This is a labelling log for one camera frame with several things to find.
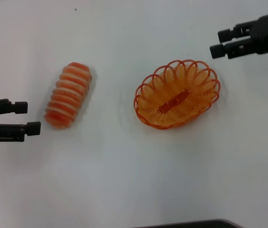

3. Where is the orange plastic wire basket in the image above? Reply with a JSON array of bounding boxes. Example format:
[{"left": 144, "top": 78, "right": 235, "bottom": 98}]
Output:
[{"left": 134, "top": 59, "right": 221, "bottom": 130}]

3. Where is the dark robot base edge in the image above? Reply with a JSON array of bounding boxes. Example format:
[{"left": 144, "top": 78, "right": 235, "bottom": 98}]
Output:
[{"left": 145, "top": 218, "right": 244, "bottom": 228}]

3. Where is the orange white striped bread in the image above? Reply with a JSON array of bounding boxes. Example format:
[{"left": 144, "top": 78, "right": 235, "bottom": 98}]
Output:
[{"left": 43, "top": 62, "right": 93, "bottom": 130}]

